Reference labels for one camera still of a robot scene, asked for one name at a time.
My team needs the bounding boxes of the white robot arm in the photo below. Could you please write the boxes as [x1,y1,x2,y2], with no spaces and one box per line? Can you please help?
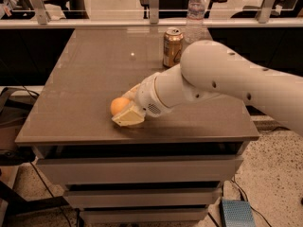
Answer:
[112,40,303,135]

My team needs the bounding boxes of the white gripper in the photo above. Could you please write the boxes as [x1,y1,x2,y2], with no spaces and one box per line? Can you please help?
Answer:
[112,73,171,127]

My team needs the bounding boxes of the grey drawer cabinet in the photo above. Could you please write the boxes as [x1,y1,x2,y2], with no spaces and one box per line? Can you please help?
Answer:
[16,27,258,224]

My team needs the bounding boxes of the black office chair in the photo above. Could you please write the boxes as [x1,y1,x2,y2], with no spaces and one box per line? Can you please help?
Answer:
[138,0,228,20]

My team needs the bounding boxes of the orange soda can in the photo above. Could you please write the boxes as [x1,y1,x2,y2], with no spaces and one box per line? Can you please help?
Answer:
[163,27,183,67]

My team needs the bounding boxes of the clear plastic water bottle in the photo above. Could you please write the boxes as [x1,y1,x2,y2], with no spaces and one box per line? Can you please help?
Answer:
[184,0,206,44]

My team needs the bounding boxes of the black floor cable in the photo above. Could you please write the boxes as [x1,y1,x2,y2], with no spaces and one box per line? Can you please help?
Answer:
[206,177,273,227]

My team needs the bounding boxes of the orange fruit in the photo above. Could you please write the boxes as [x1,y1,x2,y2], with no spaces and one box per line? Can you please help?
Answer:
[110,97,130,115]

